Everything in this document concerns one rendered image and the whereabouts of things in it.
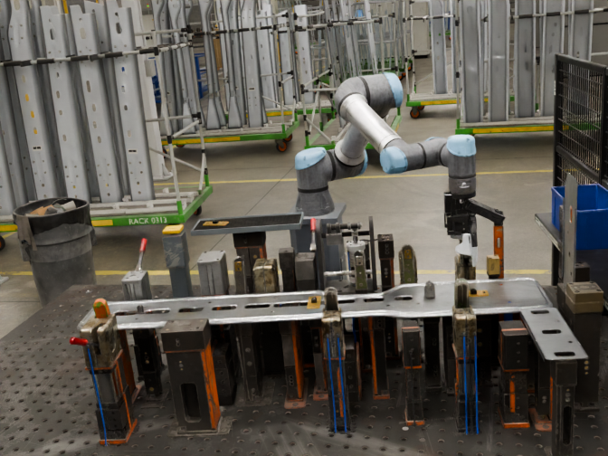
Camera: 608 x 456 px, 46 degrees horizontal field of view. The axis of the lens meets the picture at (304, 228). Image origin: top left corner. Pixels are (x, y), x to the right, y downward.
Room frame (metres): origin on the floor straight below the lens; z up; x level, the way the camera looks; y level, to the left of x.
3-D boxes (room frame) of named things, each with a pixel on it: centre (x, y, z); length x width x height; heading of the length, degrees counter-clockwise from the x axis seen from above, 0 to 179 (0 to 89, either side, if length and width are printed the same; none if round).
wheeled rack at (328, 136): (9.00, -0.79, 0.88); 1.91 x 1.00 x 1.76; 167
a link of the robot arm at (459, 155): (1.91, -0.45, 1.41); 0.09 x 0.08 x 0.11; 21
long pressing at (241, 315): (1.95, 0.01, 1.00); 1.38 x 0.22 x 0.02; 84
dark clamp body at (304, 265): (2.15, 0.00, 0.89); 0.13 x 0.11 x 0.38; 174
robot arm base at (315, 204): (2.59, -0.05, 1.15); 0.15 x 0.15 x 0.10
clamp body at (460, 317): (1.71, -0.40, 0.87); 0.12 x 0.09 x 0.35; 174
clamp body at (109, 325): (1.83, 0.59, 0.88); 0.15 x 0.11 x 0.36; 174
